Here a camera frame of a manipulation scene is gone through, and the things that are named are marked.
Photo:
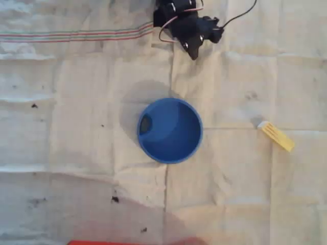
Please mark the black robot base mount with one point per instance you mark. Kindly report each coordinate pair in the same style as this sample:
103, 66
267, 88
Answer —
159, 20

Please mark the white cloth with stripes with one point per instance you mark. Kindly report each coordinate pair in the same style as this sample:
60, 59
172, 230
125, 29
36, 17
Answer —
76, 127

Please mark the blue plastic cup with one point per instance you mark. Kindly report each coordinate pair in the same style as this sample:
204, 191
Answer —
169, 132

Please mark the yellow rectangular block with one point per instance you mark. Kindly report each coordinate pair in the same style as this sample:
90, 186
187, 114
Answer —
277, 136

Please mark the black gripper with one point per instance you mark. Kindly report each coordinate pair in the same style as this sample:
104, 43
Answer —
192, 46

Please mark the red flat object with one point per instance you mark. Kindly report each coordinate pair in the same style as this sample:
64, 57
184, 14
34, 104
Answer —
132, 242

